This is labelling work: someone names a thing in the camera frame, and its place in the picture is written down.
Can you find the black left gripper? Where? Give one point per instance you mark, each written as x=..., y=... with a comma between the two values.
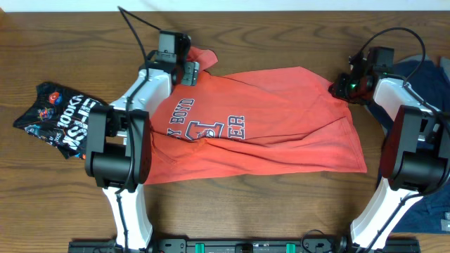
x=191, y=71

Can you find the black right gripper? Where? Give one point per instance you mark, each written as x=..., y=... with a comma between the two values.
x=337, y=91

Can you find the red soccer t-shirt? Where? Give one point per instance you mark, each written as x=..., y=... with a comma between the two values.
x=264, y=122

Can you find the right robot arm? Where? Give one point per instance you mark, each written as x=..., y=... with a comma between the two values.
x=414, y=121

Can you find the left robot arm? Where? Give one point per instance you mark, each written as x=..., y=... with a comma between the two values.
x=118, y=139

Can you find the black printed folded t-shirt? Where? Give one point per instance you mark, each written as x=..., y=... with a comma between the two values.
x=59, y=117

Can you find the navy blue t-shirt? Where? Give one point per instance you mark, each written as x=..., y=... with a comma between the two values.
x=431, y=214

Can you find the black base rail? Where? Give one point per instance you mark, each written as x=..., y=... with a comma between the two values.
x=224, y=246

